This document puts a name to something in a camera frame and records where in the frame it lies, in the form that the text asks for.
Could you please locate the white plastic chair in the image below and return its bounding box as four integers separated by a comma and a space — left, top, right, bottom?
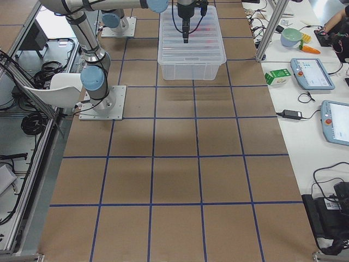
24, 73, 82, 108

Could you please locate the clear plastic box lid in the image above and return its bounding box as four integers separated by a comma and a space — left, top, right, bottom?
158, 5, 226, 66

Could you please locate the black device with cables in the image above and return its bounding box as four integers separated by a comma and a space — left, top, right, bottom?
300, 162, 349, 256

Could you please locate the green white carton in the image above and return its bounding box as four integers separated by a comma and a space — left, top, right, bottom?
264, 68, 291, 86

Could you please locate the person's forearm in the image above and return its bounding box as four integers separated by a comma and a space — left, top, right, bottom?
323, 6, 348, 33

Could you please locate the lower teach pendant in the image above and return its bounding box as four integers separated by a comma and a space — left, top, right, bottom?
321, 100, 348, 146

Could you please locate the clear plastic storage box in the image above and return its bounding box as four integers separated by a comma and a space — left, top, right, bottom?
160, 63, 222, 80

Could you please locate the small black cable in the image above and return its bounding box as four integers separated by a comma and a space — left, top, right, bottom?
298, 91, 316, 104

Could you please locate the upper teach pendant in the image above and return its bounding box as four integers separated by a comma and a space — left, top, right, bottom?
290, 58, 335, 91

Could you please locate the yellow toy corn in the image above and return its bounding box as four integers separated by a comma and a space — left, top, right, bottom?
302, 33, 311, 44

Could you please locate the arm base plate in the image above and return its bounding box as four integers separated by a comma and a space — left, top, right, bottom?
79, 86, 127, 121
101, 15, 137, 38

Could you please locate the green and blue bowl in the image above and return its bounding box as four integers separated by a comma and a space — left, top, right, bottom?
280, 28, 302, 47

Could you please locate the toy carrot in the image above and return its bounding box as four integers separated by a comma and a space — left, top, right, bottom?
298, 40, 321, 55

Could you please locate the teach pendant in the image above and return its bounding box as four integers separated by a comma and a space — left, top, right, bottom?
290, 58, 335, 91
321, 100, 348, 146

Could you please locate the black power adapter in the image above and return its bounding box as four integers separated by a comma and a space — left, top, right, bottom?
276, 109, 309, 120

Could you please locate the aluminium frame post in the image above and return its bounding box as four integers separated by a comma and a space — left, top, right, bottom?
255, 0, 288, 62

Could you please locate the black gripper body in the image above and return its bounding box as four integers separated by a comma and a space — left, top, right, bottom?
177, 0, 207, 34

